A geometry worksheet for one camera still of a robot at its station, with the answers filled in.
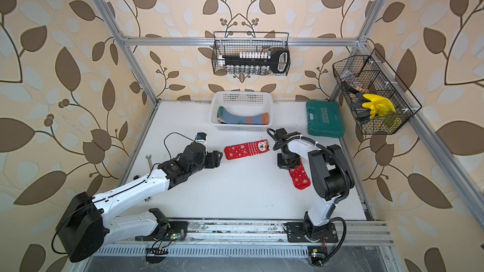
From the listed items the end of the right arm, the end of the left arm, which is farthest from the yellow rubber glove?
the end of the left arm

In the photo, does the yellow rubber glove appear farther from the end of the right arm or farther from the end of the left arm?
the end of the left arm

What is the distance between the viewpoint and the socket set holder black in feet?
2.70

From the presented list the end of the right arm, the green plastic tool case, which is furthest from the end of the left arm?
the green plastic tool case

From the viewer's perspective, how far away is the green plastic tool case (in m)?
1.03

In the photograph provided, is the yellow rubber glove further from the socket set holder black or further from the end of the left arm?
the end of the left arm

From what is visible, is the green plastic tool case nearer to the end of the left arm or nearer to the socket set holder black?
the socket set holder black

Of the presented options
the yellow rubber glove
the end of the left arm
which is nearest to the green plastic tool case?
the yellow rubber glove
